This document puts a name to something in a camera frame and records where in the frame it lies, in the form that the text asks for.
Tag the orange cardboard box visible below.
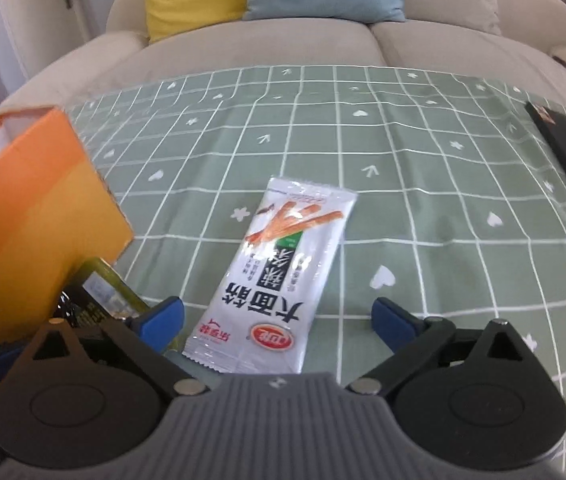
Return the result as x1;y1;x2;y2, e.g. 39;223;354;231
0;105;136;453

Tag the green checked tablecloth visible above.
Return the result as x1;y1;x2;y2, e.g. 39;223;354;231
60;65;566;461

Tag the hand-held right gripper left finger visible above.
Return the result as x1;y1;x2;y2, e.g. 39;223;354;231
18;296;206;396

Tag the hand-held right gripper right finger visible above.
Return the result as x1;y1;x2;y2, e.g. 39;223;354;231
345;297;539;395

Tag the white door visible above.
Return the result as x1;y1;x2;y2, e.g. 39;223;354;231
0;0;136;81

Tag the olive green pickle packet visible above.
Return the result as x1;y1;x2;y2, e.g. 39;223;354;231
53;257;154;332

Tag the beige sofa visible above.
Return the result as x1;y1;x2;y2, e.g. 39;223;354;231
0;0;566;128

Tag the white noodle stick snack packet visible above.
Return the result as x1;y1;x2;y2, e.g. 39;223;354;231
183;176;359;376

